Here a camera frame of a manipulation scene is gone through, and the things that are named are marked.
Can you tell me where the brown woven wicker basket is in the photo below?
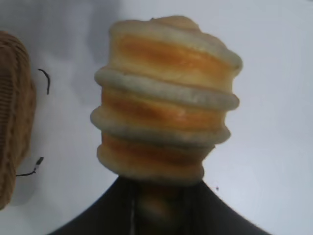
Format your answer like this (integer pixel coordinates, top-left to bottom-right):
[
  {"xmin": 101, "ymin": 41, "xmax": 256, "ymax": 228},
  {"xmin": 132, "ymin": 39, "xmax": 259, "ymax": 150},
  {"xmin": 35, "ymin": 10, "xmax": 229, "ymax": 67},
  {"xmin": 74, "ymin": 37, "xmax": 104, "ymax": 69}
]
[{"xmin": 0, "ymin": 30, "xmax": 37, "ymax": 211}]

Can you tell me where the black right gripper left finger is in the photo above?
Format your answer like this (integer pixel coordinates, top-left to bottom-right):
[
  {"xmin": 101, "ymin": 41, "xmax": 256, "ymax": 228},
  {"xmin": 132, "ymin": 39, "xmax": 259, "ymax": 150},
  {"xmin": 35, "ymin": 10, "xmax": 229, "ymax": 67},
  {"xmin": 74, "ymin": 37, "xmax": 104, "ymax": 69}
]
[{"xmin": 48, "ymin": 176, "xmax": 157, "ymax": 235}]

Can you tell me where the long striped bread loaf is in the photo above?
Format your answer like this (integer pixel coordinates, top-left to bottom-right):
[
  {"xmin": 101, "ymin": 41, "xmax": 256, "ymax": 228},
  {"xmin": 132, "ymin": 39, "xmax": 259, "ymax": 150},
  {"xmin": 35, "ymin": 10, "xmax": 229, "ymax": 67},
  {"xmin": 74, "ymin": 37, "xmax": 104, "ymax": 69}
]
[{"xmin": 89, "ymin": 15, "xmax": 244, "ymax": 187}]

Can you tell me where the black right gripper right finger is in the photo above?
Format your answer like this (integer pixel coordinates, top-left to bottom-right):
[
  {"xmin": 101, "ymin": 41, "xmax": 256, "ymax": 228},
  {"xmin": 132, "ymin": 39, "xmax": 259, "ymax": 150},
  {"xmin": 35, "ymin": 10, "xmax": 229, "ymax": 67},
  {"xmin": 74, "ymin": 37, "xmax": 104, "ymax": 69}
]
[{"xmin": 156, "ymin": 180, "xmax": 269, "ymax": 235}]

